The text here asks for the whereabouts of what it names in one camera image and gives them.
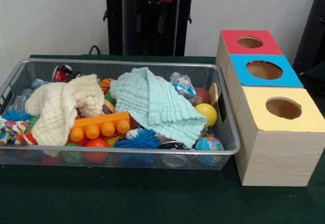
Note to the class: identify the colourful patterned cloth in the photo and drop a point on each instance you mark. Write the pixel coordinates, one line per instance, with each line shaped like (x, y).
(12, 132)

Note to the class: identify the shallow metal mesh bin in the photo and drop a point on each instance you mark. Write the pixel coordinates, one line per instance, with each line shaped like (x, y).
(101, 69)

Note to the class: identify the wooden box with three holes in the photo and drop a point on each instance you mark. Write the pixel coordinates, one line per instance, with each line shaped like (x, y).
(279, 153)

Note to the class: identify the mint waffle cloth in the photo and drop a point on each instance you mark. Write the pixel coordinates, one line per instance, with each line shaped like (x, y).
(157, 107)

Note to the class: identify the crushed bottle with blue label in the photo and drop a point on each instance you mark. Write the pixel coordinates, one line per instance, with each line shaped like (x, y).
(181, 84)

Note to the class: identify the blue spiky rubber ball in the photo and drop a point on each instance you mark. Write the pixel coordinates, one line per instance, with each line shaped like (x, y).
(139, 140)

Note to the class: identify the yellow plastic ball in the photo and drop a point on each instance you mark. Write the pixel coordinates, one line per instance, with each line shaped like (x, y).
(207, 113)

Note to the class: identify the mini basketball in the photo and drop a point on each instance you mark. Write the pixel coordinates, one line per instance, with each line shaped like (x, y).
(108, 83)

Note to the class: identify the globe print ball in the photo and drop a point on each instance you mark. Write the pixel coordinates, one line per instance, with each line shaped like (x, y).
(209, 144)

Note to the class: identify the orange toy building brick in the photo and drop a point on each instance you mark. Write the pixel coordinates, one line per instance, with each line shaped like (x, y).
(101, 122)

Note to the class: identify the orange red ball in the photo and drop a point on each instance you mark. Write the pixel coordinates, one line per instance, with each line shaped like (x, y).
(96, 144)

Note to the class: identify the dark green tablecloth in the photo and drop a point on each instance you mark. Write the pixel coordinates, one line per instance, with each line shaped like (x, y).
(152, 196)

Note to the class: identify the cream waffle cloth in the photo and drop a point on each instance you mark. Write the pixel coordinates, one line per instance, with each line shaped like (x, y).
(50, 122)

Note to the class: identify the black upright panel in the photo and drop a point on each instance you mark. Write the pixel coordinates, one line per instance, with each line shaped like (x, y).
(312, 31)

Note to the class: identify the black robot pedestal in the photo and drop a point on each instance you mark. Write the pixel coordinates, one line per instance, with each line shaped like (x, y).
(147, 31)

